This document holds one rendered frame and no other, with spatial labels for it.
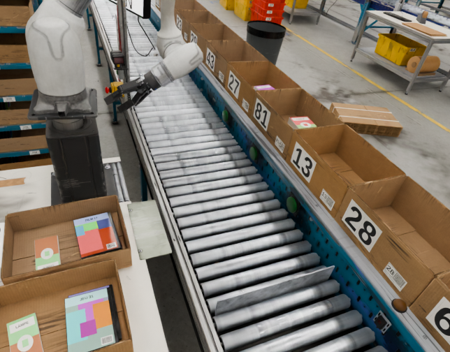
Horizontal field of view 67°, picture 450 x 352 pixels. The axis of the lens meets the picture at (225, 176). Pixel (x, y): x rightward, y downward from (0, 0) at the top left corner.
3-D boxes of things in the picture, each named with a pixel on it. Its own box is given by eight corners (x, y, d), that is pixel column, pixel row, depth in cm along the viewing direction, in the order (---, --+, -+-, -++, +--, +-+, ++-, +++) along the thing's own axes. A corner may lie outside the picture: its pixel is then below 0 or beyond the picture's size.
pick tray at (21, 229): (12, 232, 125) (4, 214, 119) (119, 211, 140) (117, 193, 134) (9, 298, 106) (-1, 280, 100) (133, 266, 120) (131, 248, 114)
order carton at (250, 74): (223, 88, 215) (227, 61, 204) (264, 86, 225) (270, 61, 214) (249, 119, 187) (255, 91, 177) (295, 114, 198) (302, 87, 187)
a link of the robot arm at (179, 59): (178, 86, 138) (170, 72, 147) (210, 65, 137) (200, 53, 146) (164, 65, 130) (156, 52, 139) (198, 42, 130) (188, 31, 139)
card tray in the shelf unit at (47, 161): (2, 176, 235) (-3, 165, 229) (5, 151, 256) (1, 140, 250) (65, 167, 250) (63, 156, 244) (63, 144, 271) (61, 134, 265)
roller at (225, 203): (168, 214, 149) (168, 206, 146) (270, 195, 167) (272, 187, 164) (170, 222, 145) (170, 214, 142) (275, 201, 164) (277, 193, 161)
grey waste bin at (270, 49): (283, 78, 471) (294, 31, 431) (256, 84, 445) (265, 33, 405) (259, 65, 501) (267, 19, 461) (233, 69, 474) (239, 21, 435)
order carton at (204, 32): (188, 45, 269) (189, 23, 259) (222, 45, 280) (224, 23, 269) (203, 64, 242) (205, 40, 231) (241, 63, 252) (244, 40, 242)
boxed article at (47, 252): (58, 237, 125) (56, 235, 124) (61, 272, 115) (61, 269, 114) (35, 243, 122) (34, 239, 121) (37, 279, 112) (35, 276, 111)
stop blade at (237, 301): (214, 314, 113) (216, 299, 107) (326, 279, 129) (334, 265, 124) (214, 316, 113) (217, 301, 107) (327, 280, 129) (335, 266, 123)
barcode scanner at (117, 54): (114, 74, 185) (112, 54, 180) (111, 68, 194) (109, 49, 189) (126, 74, 187) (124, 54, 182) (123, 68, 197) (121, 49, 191)
